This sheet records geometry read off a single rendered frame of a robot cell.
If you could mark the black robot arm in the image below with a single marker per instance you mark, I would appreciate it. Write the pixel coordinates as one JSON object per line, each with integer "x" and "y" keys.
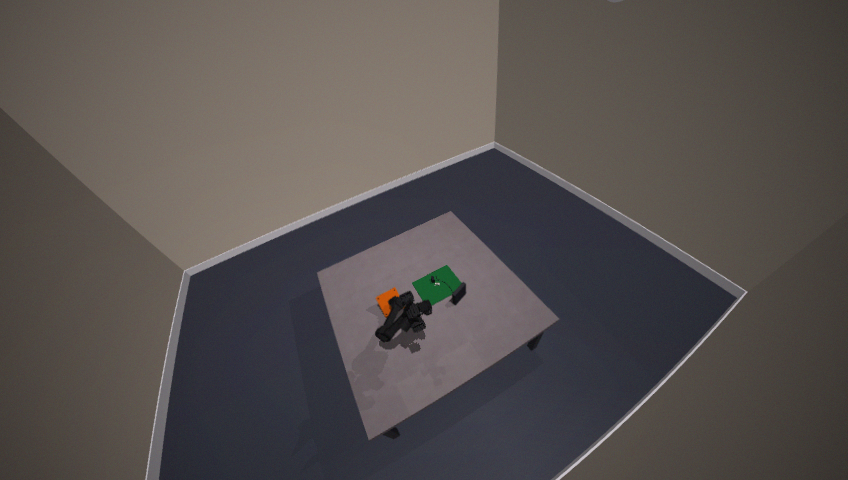
{"x": 386, "y": 332}

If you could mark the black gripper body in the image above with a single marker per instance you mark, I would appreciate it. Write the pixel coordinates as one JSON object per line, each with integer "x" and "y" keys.
{"x": 413, "y": 311}

